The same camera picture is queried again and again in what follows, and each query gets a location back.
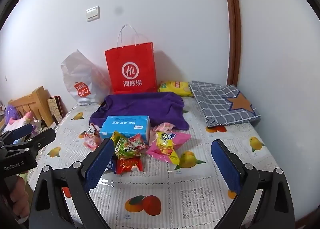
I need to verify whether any pink snack packet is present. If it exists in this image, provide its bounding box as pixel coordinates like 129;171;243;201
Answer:
146;132;192;163

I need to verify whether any yellow chip bag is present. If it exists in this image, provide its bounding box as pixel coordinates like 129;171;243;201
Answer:
158;81;194;98

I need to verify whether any pink white plush toy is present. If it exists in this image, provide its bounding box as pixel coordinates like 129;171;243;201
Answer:
5;112;35;132

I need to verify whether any small red snack packet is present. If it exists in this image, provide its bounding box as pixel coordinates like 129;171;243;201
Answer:
129;133;147;156

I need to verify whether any blue tissue pack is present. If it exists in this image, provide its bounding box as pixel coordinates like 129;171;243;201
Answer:
99;115;151;143

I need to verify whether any large red snack packet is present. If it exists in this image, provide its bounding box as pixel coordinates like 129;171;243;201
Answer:
115;157;144;174

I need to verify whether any panda print snack packet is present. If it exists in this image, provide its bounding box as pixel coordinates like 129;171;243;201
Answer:
84;123;102;150

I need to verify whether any brown door frame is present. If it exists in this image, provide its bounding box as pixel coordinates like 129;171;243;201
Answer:
221;0;242;86

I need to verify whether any patterned picture frame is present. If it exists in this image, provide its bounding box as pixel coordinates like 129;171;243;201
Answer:
47;96;63;123

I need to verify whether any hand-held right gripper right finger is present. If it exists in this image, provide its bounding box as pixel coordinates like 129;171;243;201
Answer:
211;139;295;229

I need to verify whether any wooden headboard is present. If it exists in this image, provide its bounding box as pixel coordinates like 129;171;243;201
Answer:
7;86;54;127

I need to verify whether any purple plush toy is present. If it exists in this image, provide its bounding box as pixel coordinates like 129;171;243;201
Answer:
5;105;19;122

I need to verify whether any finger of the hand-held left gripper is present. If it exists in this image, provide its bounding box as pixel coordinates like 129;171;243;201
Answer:
15;128;56;155
0;123;34;145

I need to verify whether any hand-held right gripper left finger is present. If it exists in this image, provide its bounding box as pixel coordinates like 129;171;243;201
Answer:
29;138;115;229

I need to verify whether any red paper bag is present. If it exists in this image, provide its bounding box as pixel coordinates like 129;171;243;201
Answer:
104;24;158;94

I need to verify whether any purple towel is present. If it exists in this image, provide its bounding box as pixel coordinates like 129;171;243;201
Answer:
89;92;190;131

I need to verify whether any white light switch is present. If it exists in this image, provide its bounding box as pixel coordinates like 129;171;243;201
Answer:
86;6;100;22

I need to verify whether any person's left hand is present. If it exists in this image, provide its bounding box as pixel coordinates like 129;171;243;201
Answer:
9;176;29;217

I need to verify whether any green snack packet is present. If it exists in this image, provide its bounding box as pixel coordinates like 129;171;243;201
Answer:
111;131;137;160

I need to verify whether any blue cookie packet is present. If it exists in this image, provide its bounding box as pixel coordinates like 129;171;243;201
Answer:
106;158;118;171

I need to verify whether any pale pink wrapper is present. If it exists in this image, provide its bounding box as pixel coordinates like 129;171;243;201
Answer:
153;122;175;133

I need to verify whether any yellow triangular snack packet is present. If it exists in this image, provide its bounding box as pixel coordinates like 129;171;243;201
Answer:
155;131;180;166

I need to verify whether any white plastic bag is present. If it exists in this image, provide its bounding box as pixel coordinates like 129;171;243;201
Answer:
60;49;112;106

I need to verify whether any grey checked cloth with star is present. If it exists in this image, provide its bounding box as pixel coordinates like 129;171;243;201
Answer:
189;80;261;127

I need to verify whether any fruit print tablecloth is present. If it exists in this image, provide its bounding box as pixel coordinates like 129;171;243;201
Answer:
26;95;287;229

